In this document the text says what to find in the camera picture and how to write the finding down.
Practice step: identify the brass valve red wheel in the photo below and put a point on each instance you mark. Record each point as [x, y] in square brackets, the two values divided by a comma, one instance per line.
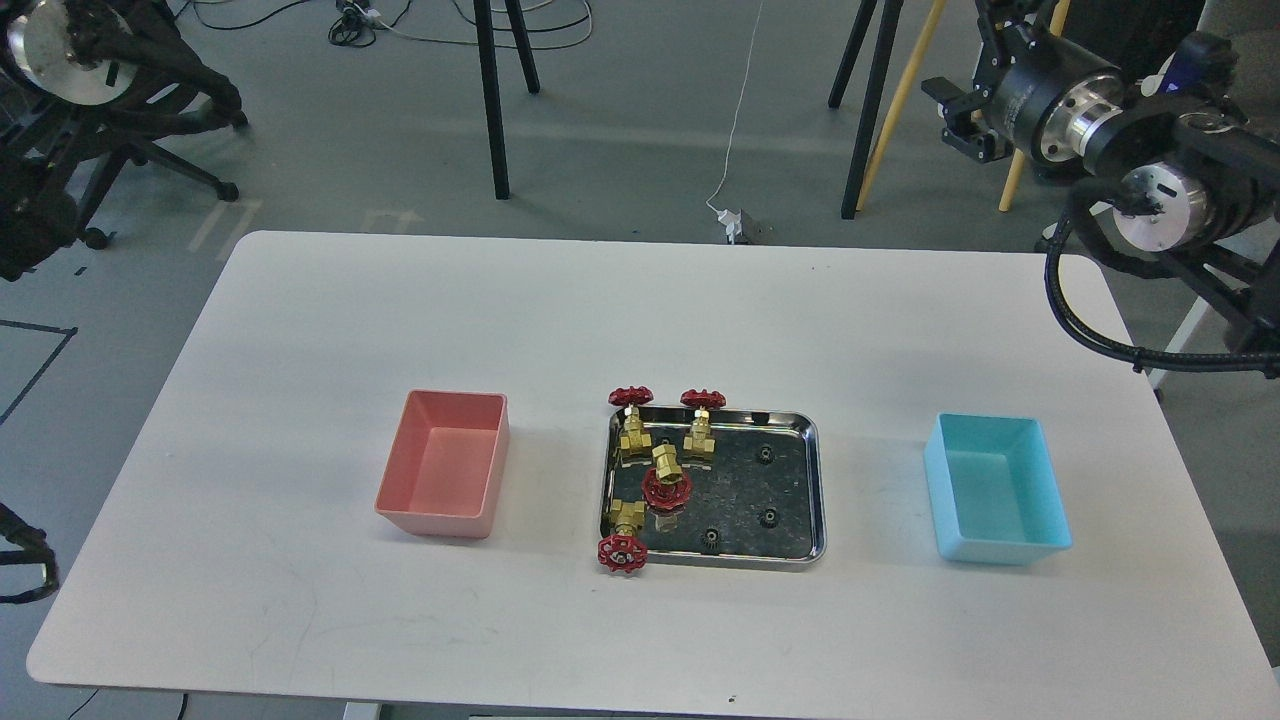
[666, 486]

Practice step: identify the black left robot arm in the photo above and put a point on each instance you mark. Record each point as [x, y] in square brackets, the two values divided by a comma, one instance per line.
[104, 83]

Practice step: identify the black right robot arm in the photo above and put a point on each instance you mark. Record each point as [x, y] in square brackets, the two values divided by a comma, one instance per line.
[1168, 176]

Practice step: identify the brass valve back left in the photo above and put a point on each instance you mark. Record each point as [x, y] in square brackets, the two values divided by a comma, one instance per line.
[635, 442]

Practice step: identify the brass valve back right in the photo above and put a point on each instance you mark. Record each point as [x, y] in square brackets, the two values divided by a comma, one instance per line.
[699, 443]

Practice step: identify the brass valve front left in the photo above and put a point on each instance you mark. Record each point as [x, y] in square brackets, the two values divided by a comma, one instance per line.
[621, 549]

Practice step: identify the pink plastic box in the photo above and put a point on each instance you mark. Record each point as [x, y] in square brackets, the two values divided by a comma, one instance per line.
[445, 468]

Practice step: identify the blue plastic box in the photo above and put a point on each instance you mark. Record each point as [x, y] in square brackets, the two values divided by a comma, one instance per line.
[993, 490]

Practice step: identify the white power adapter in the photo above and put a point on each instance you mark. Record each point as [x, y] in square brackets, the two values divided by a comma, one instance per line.
[741, 229]

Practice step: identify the metal tray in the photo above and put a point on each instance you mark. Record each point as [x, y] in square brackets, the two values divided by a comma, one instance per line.
[729, 492]

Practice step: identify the black tripod right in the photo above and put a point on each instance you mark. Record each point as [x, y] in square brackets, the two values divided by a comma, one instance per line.
[870, 108]

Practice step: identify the wooden easel legs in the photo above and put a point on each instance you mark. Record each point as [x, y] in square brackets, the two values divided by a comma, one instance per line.
[897, 104]

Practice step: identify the black office chair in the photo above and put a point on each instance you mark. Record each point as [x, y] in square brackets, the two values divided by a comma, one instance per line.
[111, 148]

